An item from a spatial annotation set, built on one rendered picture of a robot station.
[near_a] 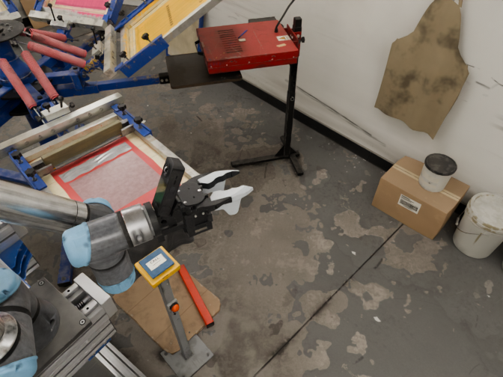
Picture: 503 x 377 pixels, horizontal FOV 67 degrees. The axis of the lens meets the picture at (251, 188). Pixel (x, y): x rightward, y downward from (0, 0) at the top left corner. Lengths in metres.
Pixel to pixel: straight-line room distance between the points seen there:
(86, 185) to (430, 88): 2.14
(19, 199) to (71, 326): 0.46
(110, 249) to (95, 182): 1.21
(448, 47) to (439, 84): 0.24
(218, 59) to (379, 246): 1.66
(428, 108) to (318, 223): 1.09
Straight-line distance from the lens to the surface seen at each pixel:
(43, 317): 1.15
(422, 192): 2.89
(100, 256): 0.76
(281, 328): 2.45
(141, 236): 0.75
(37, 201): 0.84
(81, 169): 2.02
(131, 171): 1.93
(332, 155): 3.43
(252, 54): 2.47
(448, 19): 2.67
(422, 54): 2.80
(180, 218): 0.78
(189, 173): 1.81
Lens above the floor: 2.24
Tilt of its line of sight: 47 degrees down
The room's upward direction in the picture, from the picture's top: straight up
